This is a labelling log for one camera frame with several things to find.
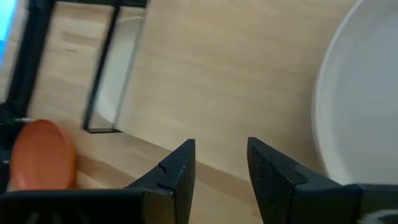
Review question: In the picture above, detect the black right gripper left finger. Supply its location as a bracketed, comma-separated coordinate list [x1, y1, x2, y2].
[126, 138, 197, 224]

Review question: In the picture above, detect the red-orange plate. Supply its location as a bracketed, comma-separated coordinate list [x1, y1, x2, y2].
[8, 119, 78, 192]

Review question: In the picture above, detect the black metal frame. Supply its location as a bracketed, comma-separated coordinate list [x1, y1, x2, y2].
[0, 0, 149, 194]

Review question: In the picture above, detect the light grey plate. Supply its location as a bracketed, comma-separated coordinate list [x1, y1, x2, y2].
[312, 0, 398, 187]

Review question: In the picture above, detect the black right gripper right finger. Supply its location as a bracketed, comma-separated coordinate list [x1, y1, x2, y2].
[247, 136, 364, 224]

